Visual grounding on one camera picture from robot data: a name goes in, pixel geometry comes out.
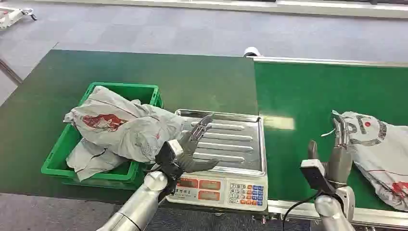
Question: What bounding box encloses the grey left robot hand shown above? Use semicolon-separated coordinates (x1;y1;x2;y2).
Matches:
176;114;220;174

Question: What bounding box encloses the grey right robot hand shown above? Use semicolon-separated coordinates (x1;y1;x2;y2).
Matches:
307;115;354;188

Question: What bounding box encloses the electronic scale with steel tray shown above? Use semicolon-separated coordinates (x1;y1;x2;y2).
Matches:
166;109;269;213

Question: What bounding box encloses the grey parcel bag circle logo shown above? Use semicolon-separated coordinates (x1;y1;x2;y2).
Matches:
331;110;408;212

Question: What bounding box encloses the grey parcel bag red print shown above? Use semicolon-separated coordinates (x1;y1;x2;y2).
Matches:
63;85;189;164

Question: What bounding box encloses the green plastic crate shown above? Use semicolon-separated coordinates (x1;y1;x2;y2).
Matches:
40;82;164;191

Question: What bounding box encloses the plain grey parcel bag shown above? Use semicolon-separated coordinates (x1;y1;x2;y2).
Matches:
66;138;129;182

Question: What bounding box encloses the white round device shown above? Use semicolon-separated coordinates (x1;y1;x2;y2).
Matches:
243;46;262;58

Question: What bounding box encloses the white wheeled cart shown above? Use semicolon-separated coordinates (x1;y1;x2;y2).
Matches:
0;7;38;30

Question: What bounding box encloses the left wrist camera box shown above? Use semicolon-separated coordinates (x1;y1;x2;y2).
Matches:
154;139;185;180

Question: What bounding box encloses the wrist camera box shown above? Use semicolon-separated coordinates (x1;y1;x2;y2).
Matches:
154;139;185;180
299;159;336;196

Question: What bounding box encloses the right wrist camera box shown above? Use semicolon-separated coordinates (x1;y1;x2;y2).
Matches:
299;159;336;196

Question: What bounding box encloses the black cable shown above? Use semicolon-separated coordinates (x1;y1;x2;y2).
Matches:
282;190;323;231

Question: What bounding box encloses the green conveyor belt silver frame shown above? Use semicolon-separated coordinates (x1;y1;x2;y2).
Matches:
252;56;408;229

